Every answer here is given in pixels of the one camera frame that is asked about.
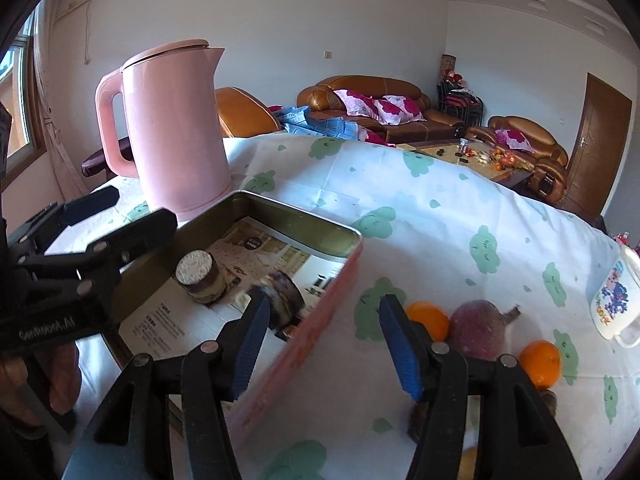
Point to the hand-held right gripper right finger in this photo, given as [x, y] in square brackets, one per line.
[400, 345]

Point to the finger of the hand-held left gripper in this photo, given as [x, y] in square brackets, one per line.
[145, 230]
[90, 205]

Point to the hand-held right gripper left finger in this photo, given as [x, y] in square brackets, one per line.
[250, 345]

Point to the orange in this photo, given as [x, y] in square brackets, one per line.
[430, 320]
[540, 362]

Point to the pink metal tin box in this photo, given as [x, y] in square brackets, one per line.
[310, 330]

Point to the purple passion fruit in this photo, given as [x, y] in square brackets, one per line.
[477, 330]

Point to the person's left hand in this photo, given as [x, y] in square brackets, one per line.
[57, 375]

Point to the dark maroon padded stool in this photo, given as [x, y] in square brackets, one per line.
[95, 162]

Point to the chocolate roll cake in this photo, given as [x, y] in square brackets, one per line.
[285, 300]

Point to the pale pink curtain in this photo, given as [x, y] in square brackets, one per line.
[55, 135]

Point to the printed paper liner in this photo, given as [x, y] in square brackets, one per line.
[170, 320]

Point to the pink electric kettle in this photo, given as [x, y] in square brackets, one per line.
[170, 135]

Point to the white green cloud tablecloth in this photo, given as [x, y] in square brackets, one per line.
[450, 220]

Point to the window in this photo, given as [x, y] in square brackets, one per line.
[20, 85]

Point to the brown leather armchair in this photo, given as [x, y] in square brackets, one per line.
[240, 110]
[525, 127]

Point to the white air conditioner pipe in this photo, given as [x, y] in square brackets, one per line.
[89, 30]

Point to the wooden coffee table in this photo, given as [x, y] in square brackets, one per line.
[430, 149]

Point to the blue plaid blanket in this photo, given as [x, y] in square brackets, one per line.
[325, 127]

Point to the pile of small snacks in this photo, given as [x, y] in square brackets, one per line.
[495, 157]

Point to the white cartoon print mug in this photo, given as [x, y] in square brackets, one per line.
[612, 295]

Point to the pink floral pillow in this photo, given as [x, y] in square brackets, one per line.
[515, 140]
[400, 110]
[355, 102]

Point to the stack of dark chairs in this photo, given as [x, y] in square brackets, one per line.
[460, 102]

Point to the brown leather sofa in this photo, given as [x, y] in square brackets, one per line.
[360, 85]

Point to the tall patterned cylinder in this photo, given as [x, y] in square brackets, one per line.
[447, 65]

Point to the brown wooden door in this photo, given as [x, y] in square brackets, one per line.
[595, 135]

